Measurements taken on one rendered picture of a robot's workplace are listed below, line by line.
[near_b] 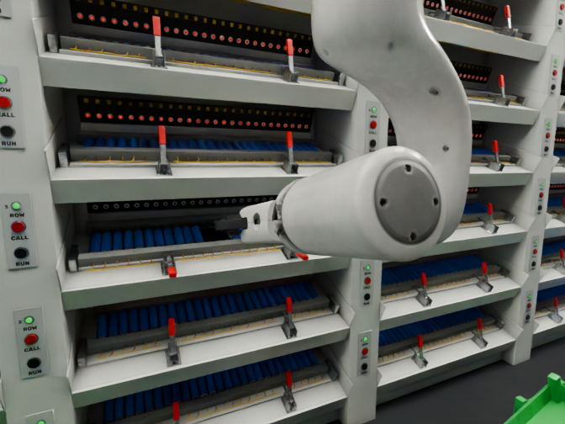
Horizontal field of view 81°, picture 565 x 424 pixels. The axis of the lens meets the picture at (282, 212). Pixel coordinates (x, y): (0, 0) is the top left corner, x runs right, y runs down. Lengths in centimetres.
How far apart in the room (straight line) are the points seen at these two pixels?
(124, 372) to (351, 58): 69
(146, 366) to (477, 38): 115
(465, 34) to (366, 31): 84
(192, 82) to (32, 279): 44
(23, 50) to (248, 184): 42
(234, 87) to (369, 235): 53
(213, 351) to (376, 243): 61
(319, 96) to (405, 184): 55
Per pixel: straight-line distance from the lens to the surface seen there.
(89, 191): 67
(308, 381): 100
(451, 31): 107
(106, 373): 79
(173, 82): 68
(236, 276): 72
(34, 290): 70
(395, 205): 24
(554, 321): 169
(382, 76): 31
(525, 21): 146
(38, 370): 76
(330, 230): 26
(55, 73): 69
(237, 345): 81
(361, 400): 105
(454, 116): 33
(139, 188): 66
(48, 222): 67
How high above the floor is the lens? 70
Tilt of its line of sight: 8 degrees down
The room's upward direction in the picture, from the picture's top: straight up
